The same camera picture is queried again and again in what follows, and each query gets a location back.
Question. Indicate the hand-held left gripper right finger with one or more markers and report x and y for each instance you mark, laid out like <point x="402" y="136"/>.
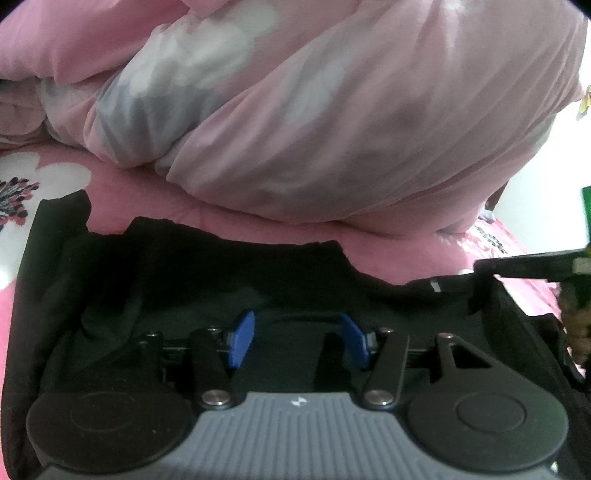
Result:
<point x="355" y="339"/>

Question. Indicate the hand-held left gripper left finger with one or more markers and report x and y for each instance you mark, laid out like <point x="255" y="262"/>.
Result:
<point x="242" y="337"/>

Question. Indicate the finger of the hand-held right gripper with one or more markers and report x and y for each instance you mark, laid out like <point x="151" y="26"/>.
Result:
<point x="521" y="266"/>

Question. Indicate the black printed t-shirt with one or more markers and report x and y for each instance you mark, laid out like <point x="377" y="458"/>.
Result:
<point x="161" y="277"/>

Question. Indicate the person's right hand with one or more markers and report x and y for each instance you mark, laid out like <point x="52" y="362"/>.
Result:
<point x="581" y="332"/>

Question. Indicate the pink patterned duvet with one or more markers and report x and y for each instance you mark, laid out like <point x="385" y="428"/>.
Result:
<point x="346" y="115"/>

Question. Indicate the yellow wall sticker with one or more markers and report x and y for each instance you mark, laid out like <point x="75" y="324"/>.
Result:
<point x="585" y="99"/>

